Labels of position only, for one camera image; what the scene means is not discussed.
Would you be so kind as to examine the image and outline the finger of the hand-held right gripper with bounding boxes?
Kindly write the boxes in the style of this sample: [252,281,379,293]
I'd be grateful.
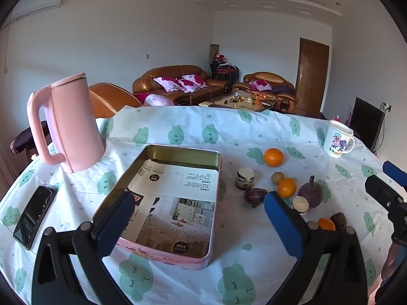
[382,161,407,187]
[365,175,404,211]

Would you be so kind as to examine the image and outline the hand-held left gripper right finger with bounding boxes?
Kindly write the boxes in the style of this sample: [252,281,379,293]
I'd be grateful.
[264,191,369,305]

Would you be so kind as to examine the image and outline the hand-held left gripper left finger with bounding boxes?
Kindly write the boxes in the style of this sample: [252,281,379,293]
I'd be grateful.
[31,191,136,305]

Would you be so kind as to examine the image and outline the cut dark-skinned fruit half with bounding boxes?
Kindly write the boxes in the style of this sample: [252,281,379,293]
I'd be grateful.
[290,196,310,214]

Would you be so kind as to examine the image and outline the pink metal tin box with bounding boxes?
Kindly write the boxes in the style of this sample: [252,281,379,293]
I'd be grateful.
[92,144,222,270]

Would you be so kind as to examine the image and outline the person's right hand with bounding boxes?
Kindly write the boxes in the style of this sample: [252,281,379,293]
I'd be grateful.
[374,243,402,305]

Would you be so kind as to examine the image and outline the dark purple fruit piece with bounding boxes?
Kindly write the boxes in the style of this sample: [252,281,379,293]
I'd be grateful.
[244,188,268,204]

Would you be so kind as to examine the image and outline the round purple fruit with stem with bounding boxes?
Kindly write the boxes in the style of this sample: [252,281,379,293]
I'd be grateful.
[297,176,324,208]

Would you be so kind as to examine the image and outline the dark brown fruit piece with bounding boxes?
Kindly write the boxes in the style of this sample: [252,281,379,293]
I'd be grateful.
[330,212,347,231]

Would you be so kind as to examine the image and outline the black television screen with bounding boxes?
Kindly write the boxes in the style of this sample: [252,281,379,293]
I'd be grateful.
[349,97,384,152]

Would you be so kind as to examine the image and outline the cut brown root piece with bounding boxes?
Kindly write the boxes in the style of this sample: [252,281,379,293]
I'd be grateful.
[235,167,255,190]

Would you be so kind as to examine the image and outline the white cartoon mug with lid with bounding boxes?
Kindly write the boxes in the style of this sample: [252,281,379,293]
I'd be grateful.
[323,120,355,159]

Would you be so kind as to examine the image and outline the printed paper sheet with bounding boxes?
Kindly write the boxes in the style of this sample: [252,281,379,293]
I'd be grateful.
[122,160,220,255]

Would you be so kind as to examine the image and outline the black smartphone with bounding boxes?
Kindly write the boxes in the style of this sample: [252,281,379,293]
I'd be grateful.
[13,185,58,250]

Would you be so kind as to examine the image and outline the white cloud-print tablecloth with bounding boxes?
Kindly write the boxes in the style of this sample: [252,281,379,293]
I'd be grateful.
[0,104,407,305]

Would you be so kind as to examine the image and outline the pink electric kettle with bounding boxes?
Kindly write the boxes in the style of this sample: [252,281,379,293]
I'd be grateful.
[27,72,106,174]

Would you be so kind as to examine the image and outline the brown wooden door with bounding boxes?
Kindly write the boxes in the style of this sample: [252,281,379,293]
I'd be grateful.
[295,37,329,116]

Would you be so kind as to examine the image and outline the short brown leather sofa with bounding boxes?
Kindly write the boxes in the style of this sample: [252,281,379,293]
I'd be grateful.
[234,72,297,113]

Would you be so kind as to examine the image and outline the brown leather armchair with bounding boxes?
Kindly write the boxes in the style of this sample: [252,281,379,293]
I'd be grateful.
[88,83,142,119]

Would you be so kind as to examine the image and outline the pink rolled cushion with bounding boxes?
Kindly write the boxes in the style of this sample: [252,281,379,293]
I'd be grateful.
[144,94,175,107]

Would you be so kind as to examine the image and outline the cluttered coffee table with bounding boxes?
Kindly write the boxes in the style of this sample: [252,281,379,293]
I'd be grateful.
[199,90,278,112]

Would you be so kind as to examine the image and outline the white and magenta floral pillow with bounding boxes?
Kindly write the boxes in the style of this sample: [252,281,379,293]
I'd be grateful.
[249,80,272,92]
[153,77,183,93]
[176,74,208,93]

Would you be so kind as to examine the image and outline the long brown leather sofa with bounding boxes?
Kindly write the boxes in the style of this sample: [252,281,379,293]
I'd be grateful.
[133,65,231,102]

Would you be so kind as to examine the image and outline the stacked dark chairs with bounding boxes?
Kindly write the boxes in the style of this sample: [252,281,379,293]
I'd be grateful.
[210,59,240,85]

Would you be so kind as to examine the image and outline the white air conditioner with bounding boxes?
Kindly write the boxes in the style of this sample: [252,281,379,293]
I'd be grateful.
[12,0,62,20]

